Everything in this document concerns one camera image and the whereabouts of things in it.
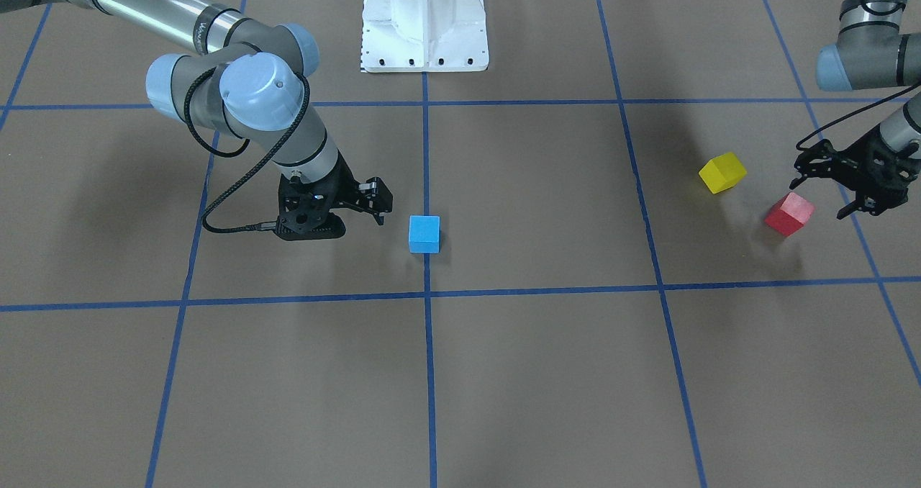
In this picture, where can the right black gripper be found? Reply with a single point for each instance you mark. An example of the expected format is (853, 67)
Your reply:
(346, 183)

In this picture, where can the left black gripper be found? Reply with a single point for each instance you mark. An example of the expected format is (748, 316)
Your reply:
(877, 158)

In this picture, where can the red wooden block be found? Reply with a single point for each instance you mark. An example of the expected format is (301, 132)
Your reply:
(789, 214)

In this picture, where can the blue wooden block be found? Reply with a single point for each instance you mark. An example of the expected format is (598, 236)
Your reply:
(424, 234)

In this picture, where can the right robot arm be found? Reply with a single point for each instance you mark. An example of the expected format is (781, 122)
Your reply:
(242, 83)

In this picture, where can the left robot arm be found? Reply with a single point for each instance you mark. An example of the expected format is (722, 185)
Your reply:
(871, 52)

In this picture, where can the yellow wooden block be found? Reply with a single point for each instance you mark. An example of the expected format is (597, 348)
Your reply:
(723, 172)

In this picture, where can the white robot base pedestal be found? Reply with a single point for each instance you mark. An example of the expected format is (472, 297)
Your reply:
(424, 36)

